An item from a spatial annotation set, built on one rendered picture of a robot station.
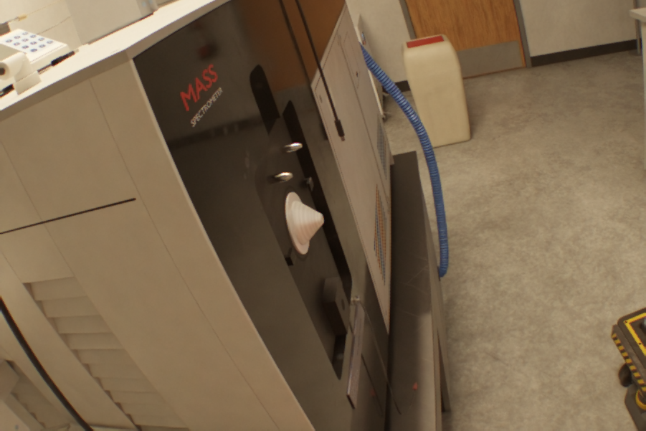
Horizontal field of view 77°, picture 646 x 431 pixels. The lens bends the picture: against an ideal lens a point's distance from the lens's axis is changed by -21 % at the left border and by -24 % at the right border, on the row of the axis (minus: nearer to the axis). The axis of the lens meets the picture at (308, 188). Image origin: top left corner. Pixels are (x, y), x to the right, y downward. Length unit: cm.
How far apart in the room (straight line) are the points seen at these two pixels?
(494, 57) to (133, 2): 390
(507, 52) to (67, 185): 432
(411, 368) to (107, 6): 85
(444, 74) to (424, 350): 234
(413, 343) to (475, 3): 366
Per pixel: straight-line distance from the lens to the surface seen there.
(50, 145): 32
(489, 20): 441
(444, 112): 321
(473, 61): 446
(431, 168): 163
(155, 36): 30
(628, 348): 153
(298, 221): 49
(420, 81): 311
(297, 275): 48
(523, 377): 180
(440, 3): 431
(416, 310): 104
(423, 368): 93
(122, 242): 33
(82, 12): 91
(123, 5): 86
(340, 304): 56
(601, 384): 179
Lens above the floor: 146
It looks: 26 degrees down
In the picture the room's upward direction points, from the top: 19 degrees counter-clockwise
